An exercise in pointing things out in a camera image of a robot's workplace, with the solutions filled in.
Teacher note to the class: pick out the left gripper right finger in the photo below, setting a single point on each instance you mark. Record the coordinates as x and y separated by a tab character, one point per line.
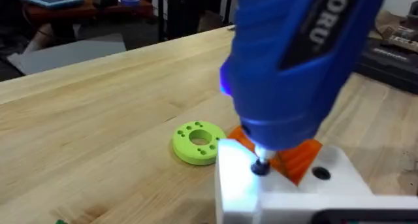
343	181

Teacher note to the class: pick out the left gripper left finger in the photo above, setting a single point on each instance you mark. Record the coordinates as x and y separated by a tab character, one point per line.
235	191

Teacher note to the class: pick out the small black screw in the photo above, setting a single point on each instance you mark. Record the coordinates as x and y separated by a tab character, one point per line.
260	168

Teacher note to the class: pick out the blue electric screwdriver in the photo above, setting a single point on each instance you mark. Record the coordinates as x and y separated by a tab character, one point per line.
277	70

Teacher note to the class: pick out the green toy vegetable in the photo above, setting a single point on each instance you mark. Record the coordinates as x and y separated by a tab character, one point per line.
61	222

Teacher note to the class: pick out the green disc with holes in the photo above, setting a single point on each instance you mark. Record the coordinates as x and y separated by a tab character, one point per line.
196	152

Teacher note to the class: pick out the black tool case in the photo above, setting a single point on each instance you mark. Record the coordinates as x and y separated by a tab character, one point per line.
388	67

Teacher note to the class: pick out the heap of tools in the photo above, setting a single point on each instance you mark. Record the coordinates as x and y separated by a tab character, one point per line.
398	34

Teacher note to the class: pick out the grey flat board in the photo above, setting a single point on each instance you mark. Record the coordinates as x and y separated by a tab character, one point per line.
72	54

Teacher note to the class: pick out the blue tape roll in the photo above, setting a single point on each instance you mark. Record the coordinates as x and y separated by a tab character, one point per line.
130	1

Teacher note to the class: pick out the dark red side table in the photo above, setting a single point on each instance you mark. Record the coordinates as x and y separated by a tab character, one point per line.
88	11

